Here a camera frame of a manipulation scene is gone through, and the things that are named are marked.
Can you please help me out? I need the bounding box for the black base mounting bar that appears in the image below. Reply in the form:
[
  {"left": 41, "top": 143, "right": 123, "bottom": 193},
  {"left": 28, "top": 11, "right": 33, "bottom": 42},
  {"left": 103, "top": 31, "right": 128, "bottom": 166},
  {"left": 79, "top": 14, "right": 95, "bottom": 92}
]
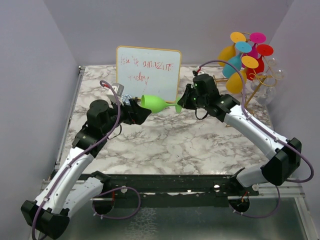
[{"left": 80, "top": 171, "right": 259, "bottom": 209}]

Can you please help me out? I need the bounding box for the orange plastic wine glass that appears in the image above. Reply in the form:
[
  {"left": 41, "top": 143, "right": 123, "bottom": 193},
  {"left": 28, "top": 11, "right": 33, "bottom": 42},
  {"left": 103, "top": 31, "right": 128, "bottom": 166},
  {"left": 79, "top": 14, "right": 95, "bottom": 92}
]
[{"left": 225, "top": 55, "right": 259, "bottom": 94}]

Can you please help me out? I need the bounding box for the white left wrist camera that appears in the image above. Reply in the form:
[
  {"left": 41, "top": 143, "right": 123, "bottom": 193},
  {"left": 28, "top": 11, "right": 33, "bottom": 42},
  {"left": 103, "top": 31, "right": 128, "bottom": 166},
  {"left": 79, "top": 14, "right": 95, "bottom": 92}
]
[{"left": 106, "top": 83, "right": 124, "bottom": 104}]

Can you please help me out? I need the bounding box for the gold wire wine glass rack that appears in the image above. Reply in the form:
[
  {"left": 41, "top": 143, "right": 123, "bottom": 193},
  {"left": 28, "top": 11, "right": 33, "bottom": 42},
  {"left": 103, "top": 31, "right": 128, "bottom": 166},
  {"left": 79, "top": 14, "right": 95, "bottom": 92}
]
[{"left": 212, "top": 31, "right": 276, "bottom": 128}]

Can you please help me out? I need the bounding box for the green plastic wine glass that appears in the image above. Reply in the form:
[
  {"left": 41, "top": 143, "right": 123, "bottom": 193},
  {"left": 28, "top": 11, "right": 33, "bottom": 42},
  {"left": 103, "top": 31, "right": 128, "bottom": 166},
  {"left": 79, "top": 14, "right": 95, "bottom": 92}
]
[{"left": 140, "top": 95, "right": 182, "bottom": 114}]

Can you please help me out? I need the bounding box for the yellow plastic wine glass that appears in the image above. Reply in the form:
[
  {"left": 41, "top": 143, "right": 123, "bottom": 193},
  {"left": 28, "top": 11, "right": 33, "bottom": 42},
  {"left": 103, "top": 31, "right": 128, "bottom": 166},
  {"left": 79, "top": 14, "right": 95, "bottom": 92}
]
[{"left": 217, "top": 31, "right": 246, "bottom": 62}]

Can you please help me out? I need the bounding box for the red plastic wine glass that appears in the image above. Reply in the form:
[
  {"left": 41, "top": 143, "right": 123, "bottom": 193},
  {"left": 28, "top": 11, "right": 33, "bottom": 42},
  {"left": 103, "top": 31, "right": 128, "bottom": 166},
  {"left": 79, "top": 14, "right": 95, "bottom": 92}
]
[{"left": 246, "top": 44, "right": 274, "bottom": 81}]

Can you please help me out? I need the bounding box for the pink plastic wine glass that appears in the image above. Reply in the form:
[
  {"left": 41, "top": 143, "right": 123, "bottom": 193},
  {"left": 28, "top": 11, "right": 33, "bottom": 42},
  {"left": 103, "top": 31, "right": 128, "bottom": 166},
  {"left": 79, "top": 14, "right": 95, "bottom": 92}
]
[{"left": 242, "top": 32, "right": 267, "bottom": 60}]

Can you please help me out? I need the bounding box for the blue labelled round container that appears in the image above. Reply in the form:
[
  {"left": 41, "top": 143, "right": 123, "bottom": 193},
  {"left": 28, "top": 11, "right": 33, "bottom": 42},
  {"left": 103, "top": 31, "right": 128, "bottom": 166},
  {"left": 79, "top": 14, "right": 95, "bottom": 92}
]
[{"left": 121, "top": 94, "right": 132, "bottom": 105}]

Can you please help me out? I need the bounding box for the blue plastic wine glass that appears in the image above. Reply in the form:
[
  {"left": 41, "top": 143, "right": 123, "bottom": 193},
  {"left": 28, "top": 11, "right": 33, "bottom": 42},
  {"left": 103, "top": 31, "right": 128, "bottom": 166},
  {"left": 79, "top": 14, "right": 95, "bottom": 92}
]
[{"left": 222, "top": 41, "right": 252, "bottom": 79}]

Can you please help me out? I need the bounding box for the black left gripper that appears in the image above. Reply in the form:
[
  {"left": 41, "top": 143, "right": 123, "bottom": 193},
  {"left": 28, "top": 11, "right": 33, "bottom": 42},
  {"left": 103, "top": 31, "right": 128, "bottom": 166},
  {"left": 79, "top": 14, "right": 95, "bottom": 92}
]
[{"left": 102, "top": 96, "right": 152, "bottom": 135}]

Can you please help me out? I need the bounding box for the yellow framed whiteboard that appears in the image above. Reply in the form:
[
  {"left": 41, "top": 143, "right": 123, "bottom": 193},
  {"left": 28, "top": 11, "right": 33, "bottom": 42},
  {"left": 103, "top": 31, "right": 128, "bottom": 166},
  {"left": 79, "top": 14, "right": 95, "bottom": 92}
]
[{"left": 116, "top": 45, "right": 182, "bottom": 103}]

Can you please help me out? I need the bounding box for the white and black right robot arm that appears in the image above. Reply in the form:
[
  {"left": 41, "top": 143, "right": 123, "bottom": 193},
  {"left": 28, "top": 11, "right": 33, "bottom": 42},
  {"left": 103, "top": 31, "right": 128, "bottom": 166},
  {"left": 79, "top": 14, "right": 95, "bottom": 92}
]
[{"left": 177, "top": 74, "right": 302, "bottom": 196}]

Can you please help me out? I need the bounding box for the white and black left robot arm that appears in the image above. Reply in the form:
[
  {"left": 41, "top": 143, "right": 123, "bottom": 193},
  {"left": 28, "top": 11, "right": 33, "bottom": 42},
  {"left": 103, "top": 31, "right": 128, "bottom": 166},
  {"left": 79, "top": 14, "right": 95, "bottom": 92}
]
[{"left": 21, "top": 99, "right": 152, "bottom": 240}]

